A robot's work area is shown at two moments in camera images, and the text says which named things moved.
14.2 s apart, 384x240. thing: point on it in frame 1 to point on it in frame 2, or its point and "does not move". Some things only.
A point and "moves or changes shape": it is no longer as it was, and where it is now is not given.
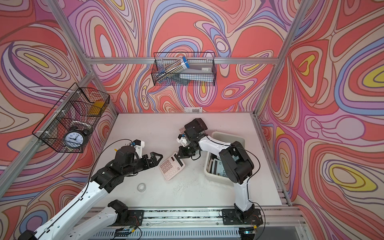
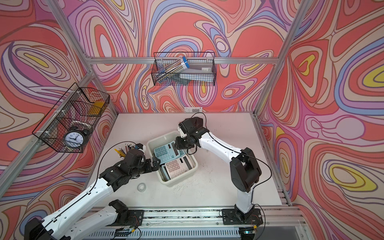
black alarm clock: [75, 138] does not move
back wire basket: [184, 69] does not move
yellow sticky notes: [95, 108] does not move
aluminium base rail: [278, 224] does not move
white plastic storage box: [225, 137] to [176, 164]
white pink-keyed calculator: [172, 166] moves or changes shape
